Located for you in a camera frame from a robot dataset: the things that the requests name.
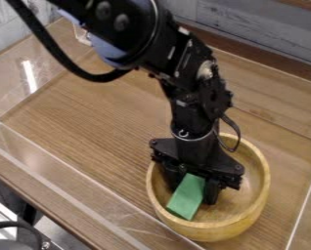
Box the brown wooden bowl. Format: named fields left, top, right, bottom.
left=146, top=139, right=270, bottom=242

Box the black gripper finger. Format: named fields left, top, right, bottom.
left=163, top=161, right=186, bottom=191
left=203, top=179, right=221, bottom=205

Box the black cable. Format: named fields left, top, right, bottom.
left=5, top=0, right=132, bottom=83

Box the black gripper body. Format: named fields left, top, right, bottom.
left=148, top=131, right=244, bottom=189

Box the green rectangular block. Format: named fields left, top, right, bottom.
left=166, top=174, right=205, bottom=221

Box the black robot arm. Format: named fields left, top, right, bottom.
left=49, top=0, right=244, bottom=205

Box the clear acrylic tray wall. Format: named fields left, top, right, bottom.
left=0, top=35, right=311, bottom=250

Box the clear acrylic corner bracket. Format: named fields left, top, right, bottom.
left=73, top=24, right=91, bottom=46

